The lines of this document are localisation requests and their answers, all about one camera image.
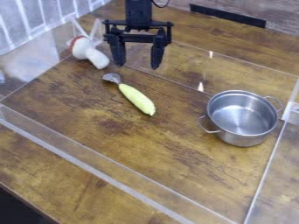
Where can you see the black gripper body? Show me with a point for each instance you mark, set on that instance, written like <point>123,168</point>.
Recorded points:
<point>139,20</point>

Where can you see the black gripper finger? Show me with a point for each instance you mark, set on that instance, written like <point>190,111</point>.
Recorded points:
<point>118,49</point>
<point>158,48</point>

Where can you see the green handled metal spoon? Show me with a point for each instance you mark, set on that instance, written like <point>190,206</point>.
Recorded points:
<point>132,94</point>

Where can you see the clear acrylic stand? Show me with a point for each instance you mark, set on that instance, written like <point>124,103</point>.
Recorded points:
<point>91,31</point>

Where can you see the white mushroom toy red cap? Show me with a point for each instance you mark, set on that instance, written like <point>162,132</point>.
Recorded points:
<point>84,51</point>

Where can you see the black bar on table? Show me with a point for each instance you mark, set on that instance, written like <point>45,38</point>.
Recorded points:
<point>228,16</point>

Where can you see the stainless steel pot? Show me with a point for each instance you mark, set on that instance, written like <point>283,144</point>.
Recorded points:
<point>243,116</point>

